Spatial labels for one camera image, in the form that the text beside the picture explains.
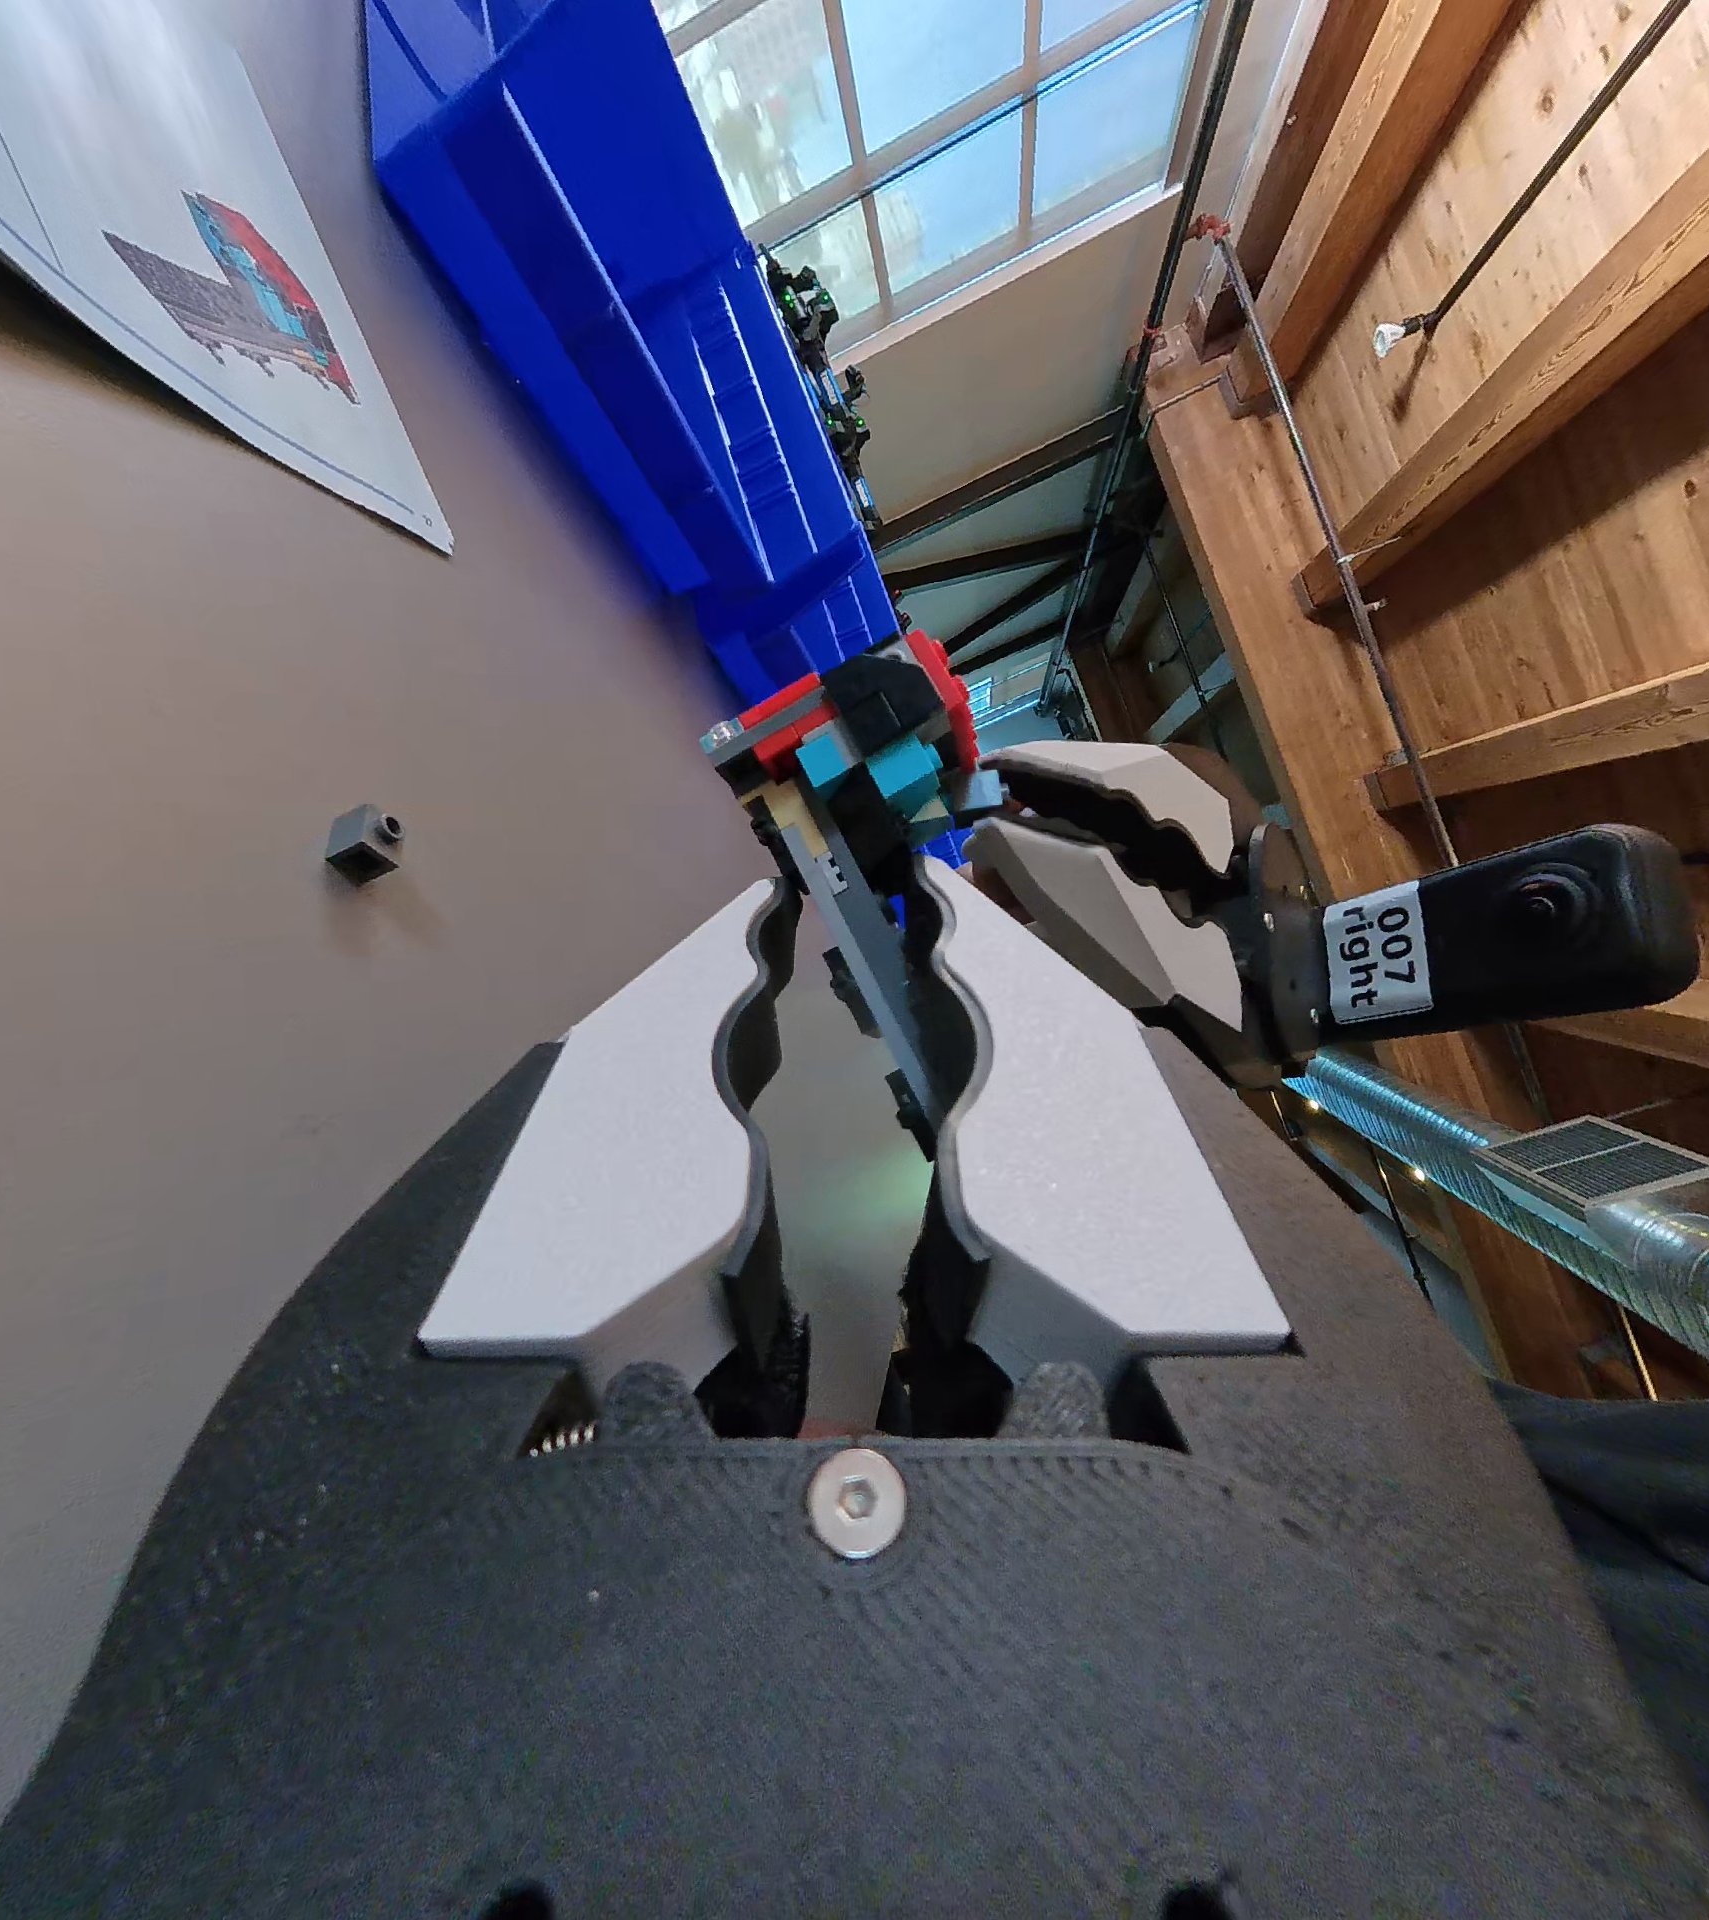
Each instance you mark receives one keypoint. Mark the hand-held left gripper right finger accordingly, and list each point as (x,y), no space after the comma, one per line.
(1109,1201)

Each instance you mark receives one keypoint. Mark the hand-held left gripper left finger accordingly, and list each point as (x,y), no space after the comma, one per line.
(600,1201)

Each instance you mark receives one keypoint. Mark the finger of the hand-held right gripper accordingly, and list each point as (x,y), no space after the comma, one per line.
(1094,915)
(1153,788)

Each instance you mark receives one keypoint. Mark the toy brick model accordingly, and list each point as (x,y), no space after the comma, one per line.
(877,705)

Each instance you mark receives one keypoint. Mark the small grey brick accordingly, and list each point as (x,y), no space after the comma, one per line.
(363,849)

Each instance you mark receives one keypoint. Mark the small blue storage bin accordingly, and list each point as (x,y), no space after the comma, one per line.
(795,525)

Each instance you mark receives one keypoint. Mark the hanging spot lamp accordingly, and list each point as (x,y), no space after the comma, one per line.
(1388,341)

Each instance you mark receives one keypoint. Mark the rusty ceiling rod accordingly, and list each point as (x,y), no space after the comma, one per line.
(1210,229)

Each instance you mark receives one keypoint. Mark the person's dark clothing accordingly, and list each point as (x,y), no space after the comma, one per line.
(1695,1576)

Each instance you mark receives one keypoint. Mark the large paned window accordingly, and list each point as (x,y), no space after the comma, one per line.
(944,120)

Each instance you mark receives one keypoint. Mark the large blue storage bin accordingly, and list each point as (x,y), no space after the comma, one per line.
(541,179)

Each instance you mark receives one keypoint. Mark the building instruction booklet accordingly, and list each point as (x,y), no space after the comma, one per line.
(121,150)

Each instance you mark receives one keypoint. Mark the duct vent grille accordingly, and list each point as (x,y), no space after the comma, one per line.
(1604,1163)

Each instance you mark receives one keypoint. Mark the silver ventilation duct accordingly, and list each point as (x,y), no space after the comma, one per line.
(1695,1277)

